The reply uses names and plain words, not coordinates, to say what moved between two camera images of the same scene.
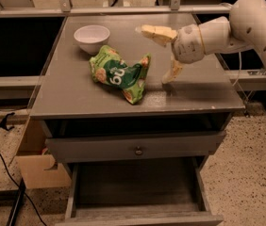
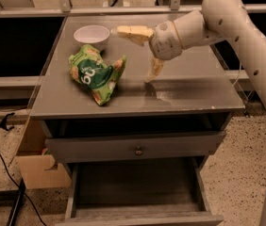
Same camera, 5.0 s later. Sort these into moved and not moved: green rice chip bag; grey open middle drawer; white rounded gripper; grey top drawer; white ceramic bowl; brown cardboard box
Moved: white rounded gripper; green rice chip bag
Not moved: brown cardboard box; grey top drawer; white ceramic bowl; grey open middle drawer
